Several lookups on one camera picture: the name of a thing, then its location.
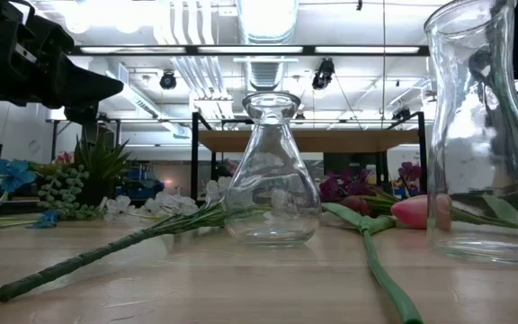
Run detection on wooden shelf with black legs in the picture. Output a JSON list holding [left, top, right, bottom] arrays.
[[190, 111, 429, 209]]

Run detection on blue artificial flower bunch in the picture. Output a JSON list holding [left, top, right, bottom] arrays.
[[0, 157, 61, 234]]

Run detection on potted green succulent plant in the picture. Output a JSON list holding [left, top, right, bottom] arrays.
[[35, 133, 133, 221]]

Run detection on black overhead light bar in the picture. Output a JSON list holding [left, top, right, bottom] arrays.
[[67, 43, 431, 58]]

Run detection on pink artificial tulip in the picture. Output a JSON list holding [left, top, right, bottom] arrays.
[[390, 193, 518, 239]]

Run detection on purple artificial flower bunch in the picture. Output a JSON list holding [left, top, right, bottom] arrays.
[[317, 160, 424, 218]]

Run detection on dark red artificial tulip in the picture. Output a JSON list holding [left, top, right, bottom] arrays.
[[320, 194, 424, 324]]

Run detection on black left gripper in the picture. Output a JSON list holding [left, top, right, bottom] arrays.
[[0, 0, 125, 126]]

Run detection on silver ventilation duct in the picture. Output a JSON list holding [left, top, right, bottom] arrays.
[[235, 0, 300, 92]]

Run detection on tall clear glass vase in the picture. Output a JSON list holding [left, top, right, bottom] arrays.
[[423, 0, 518, 266]]

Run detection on bulbous clear glass vase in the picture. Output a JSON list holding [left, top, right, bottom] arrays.
[[221, 91, 323, 248]]

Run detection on black ceiling track light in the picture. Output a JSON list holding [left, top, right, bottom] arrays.
[[310, 57, 336, 91], [158, 69, 178, 91]]

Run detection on white artificial flower spray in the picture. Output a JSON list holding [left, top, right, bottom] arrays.
[[0, 175, 242, 303]]

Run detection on blue storage bins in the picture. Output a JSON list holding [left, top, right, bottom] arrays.
[[121, 165, 166, 200]]

